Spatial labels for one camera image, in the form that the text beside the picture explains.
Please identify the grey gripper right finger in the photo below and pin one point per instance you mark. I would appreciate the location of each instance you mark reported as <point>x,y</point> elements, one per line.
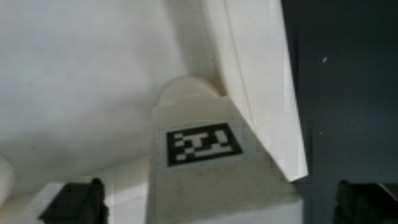
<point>366,203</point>

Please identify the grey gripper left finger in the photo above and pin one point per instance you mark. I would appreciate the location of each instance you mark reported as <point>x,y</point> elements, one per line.
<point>69,204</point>

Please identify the white table leg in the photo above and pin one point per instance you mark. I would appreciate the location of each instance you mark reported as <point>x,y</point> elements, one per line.
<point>217,184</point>

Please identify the white square tabletop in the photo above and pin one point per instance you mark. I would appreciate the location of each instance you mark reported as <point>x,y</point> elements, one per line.
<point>92,53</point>

